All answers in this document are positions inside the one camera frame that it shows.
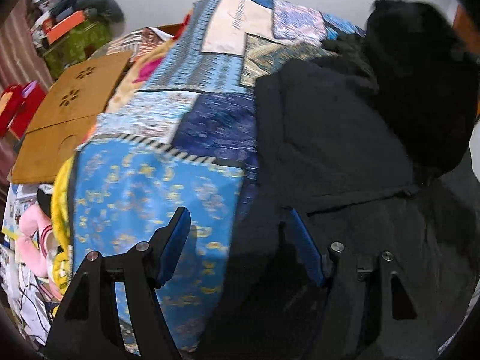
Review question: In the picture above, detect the pink plush toy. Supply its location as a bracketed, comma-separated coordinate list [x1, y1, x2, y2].
[17, 203, 63, 301]

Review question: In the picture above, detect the yellow blanket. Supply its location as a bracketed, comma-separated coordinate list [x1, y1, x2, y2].
[50, 156, 75, 295]

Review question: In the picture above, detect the black zip hoodie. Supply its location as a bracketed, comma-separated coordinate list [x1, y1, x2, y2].
[195, 0, 479, 359]

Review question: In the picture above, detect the orange box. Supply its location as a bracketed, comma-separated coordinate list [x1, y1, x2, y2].
[46, 10, 86, 45]

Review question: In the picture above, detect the wooden laptop tray table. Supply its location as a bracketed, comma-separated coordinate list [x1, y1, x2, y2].
[11, 51, 132, 184]

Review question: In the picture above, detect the blue patchwork bed quilt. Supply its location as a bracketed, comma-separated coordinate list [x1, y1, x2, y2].
[71, 0, 362, 353]

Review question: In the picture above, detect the dark green plush pillow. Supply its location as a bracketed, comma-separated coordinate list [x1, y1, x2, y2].
[74, 0, 125, 24]

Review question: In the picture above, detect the striped red curtain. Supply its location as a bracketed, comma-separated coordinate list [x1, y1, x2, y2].
[0, 0, 53, 91]

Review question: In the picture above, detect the striped folded cloth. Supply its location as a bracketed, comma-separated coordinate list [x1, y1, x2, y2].
[90, 27, 173, 63]

